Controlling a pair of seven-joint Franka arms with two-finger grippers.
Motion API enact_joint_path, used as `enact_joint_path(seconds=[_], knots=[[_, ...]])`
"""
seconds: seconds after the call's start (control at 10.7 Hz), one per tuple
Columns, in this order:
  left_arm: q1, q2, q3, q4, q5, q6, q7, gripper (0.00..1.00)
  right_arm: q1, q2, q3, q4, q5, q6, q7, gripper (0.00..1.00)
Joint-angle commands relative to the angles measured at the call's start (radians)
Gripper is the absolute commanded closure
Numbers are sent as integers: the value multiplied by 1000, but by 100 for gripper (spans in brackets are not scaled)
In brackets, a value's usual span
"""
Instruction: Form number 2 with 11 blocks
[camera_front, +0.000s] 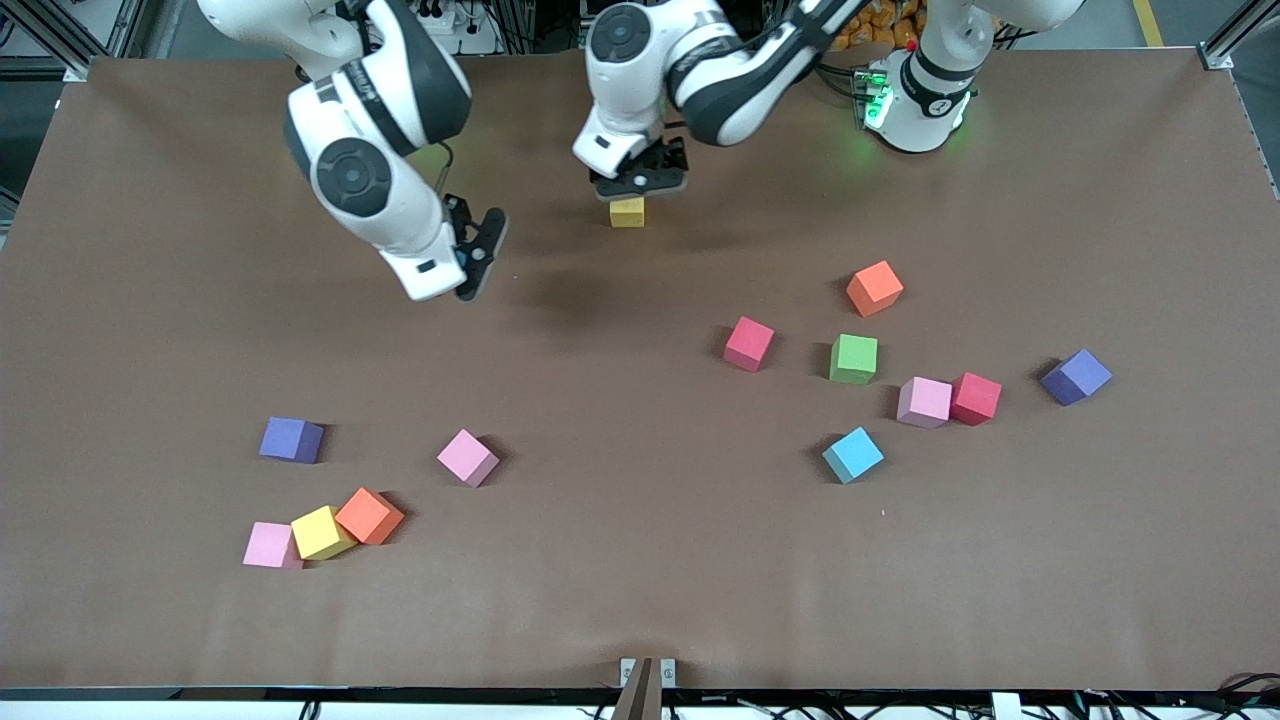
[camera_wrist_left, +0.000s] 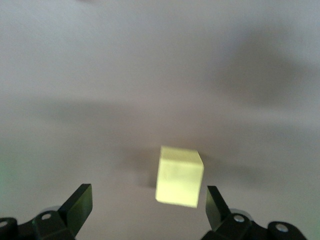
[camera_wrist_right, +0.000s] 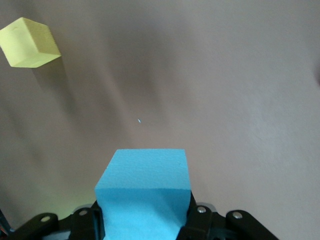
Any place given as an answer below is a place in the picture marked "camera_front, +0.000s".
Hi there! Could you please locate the blue foam cube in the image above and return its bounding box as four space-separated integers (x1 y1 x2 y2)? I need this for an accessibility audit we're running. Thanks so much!
822 426 886 485

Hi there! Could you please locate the orange fruit bag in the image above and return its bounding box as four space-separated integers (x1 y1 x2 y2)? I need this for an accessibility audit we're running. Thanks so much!
835 0 926 53

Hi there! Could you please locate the black cable bundle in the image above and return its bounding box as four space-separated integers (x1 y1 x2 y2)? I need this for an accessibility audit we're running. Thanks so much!
1075 672 1280 720

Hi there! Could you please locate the grey camera pole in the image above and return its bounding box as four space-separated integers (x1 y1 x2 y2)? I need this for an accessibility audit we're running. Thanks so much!
610 656 663 720

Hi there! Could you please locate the purple foam cube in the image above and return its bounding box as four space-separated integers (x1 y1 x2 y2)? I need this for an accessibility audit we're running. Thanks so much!
259 416 326 465
1040 348 1113 407

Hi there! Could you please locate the green foam cube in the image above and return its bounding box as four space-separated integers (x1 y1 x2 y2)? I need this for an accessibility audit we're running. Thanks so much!
829 333 880 385

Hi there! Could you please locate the paper table cover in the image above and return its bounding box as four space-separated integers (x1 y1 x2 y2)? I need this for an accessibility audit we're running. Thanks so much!
0 48 1280 693

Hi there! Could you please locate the orange foam cube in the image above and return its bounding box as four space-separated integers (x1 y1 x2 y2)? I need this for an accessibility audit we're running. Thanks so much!
846 260 905 318
334 486 407 546

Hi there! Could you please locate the metal mounting bracket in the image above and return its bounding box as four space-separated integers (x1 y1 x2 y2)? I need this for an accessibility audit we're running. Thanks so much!
619 656 678 691

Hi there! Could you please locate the red foam cube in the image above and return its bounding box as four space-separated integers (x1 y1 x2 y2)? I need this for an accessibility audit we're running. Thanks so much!
723 316 777 373
950 371 1003 427

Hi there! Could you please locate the pink foam cube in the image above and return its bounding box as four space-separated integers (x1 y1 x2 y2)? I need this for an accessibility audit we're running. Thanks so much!
242 521 305 570
896 376 953 430
436 428 501 489

